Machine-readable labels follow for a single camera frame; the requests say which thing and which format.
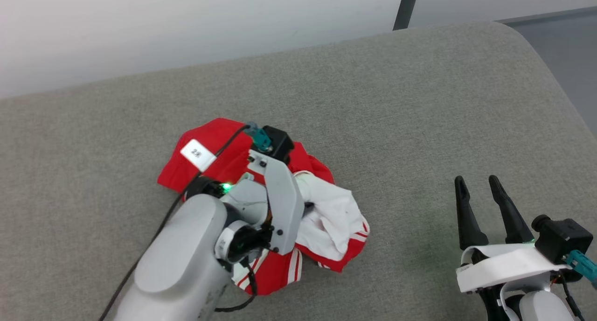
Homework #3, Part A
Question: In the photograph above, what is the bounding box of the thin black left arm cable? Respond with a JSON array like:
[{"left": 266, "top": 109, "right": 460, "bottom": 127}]
[{"left": 99, "top": 123, "right": 255, "bottom": 321}]

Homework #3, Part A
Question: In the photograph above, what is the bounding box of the black round post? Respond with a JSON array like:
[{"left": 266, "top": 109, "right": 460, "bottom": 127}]
[{"left": 393, "top": 0, "right": 419, "bottom": 31}]

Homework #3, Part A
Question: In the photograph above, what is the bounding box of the red and white basketball jersey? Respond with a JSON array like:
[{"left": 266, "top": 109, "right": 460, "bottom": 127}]
[{"left": 157, "top": 118, "right": 370, "bottom": 296}]

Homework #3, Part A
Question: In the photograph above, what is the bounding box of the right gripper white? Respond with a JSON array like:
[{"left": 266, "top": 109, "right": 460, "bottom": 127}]
[{"left": 455, "top": 175, "right": 572, "bottom": 321}]

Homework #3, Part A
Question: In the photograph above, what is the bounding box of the white paper cable label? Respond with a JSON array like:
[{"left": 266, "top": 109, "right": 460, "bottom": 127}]
[{"left": 180, "top": 139, "right": 217, "bottom": 172}]

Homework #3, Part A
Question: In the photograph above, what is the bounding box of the teal right camera connector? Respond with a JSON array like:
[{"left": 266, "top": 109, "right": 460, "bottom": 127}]
[{"left": 564, "top": 250, "right": 597, "bottom": 284}]

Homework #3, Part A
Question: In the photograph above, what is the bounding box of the teal camera connector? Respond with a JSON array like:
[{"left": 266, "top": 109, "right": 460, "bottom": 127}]
[
  {"left": 564, "top": 250, "right": 597, "bottom": 284},
  {"left": 245, "top": 122, "right": 273, "bottom": 153}
]

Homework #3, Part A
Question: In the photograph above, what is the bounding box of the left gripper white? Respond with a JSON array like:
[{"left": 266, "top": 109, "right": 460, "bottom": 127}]
[{"left": 220, "top": 149, "right": 305, "bottom": 254}]

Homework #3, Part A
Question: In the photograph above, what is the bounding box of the teal left camera connector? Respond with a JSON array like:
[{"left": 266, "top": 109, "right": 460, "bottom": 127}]
[{"left": 245, "top": 122, "right": 273, "bottom": 153}]

